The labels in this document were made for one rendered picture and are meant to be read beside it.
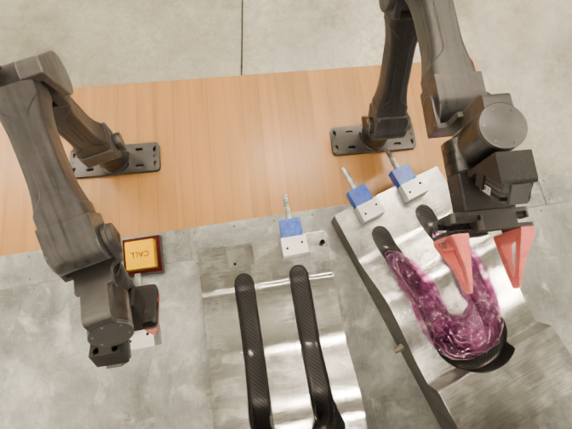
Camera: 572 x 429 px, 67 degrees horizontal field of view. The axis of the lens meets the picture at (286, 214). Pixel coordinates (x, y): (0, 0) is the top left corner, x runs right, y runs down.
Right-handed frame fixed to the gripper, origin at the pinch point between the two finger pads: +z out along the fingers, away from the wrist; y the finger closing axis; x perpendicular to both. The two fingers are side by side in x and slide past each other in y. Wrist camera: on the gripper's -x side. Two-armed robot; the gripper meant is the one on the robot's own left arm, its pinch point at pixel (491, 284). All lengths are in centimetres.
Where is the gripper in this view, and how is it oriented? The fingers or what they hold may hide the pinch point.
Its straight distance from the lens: 61.7
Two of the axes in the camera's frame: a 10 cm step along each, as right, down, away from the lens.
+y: 9.9, -1.0, 0.6
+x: -0.4, 2.2, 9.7
